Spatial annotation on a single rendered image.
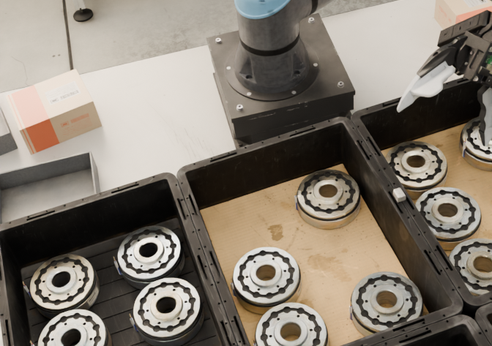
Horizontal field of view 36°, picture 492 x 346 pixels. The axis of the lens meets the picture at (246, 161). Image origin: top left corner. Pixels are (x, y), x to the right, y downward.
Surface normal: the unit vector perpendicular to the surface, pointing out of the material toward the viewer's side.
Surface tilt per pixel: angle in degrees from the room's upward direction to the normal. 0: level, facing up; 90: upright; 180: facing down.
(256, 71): 73
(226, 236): 0
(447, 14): 90
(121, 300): 0
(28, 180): 90
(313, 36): 2
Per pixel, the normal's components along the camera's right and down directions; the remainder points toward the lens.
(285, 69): 0.33, 0.47
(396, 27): -0.11, -0.66
